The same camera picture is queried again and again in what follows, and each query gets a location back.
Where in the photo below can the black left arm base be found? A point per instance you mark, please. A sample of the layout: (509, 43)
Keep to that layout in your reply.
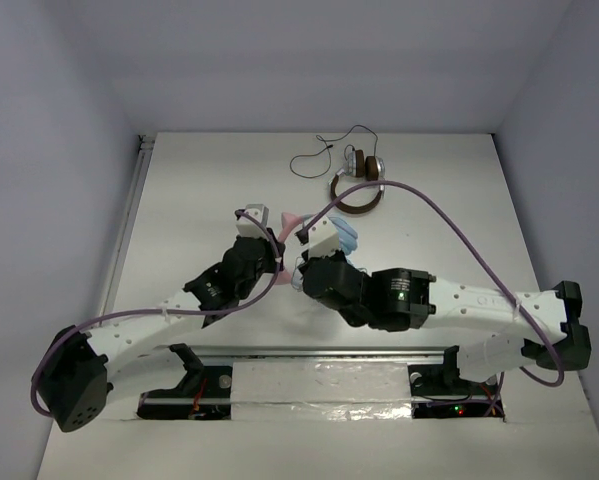
(202, 394)

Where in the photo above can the brown silver headphones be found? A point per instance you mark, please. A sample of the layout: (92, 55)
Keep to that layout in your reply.
(358, 169)

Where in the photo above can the pink blue cat-ear headphones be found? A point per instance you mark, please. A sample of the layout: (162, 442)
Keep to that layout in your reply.
(348, 236)

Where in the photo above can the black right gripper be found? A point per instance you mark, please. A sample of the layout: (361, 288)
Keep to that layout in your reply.
(331, 258)

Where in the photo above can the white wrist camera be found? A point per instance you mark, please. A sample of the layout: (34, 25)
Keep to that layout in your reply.
(254, 223)
(320, 240)

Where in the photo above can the clear tape strip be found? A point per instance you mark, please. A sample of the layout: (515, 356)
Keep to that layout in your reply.
(340, 390)

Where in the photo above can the aluminium rail front edge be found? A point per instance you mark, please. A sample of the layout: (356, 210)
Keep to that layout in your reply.
(254, 352)

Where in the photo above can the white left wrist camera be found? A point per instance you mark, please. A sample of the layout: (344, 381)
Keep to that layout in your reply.
(254, 223)

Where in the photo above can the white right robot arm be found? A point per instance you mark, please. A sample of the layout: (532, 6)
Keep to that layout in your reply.
(523, 328)

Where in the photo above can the aluminium rail edge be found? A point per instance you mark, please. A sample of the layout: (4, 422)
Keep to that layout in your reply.
(116, 262)
(254, 352)

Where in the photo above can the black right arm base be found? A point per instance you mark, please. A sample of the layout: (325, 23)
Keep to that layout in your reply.
(440, 393)

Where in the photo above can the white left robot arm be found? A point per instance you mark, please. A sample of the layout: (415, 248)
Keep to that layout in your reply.
(76, 375)

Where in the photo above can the aluminium rail left edge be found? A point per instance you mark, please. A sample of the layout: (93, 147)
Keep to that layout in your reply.
(116, 262)

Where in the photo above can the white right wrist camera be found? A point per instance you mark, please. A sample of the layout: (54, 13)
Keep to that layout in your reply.
(320, 240)

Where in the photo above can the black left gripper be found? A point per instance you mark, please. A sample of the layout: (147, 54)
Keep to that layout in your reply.
(274, 256)

